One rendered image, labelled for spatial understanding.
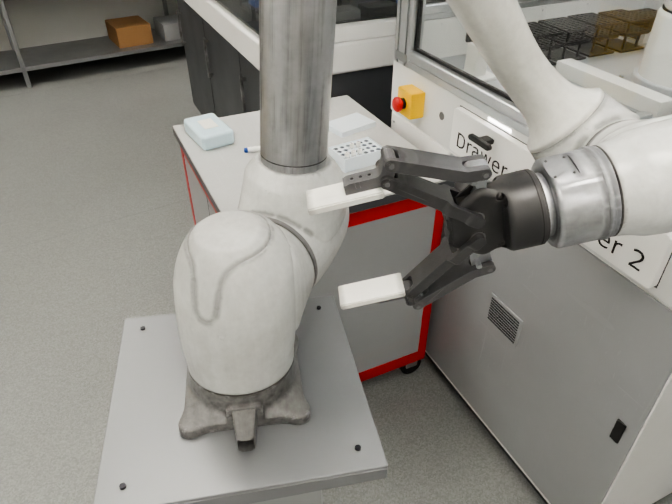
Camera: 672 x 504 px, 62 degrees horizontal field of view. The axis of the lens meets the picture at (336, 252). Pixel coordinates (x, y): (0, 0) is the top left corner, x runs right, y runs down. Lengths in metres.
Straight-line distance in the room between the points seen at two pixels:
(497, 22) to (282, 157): 0.35
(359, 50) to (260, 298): 1.41
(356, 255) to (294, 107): 0.72
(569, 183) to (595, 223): 0.04
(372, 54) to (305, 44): 1.28
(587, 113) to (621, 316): 0.59
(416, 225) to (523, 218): 0.95
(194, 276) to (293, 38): 0.32
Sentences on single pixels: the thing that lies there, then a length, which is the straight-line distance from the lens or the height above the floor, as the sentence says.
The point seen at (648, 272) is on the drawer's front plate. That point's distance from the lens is 1.10.
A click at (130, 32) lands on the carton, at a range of 4.82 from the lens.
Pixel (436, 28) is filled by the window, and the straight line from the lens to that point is 1.51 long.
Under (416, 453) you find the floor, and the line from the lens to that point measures 1.75.
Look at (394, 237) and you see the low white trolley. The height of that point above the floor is 0.61.
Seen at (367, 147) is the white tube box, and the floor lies 0.79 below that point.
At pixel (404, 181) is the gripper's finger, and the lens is 0.50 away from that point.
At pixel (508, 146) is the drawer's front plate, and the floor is 0.91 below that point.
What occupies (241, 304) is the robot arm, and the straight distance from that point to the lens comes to 0.69.
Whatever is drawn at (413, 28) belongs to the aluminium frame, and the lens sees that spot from 1.58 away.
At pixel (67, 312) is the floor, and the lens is 2.36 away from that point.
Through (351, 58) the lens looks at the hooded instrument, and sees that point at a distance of 1.99.
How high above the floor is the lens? 1.45
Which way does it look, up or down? 37 degrees down
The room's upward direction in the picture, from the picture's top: straight up
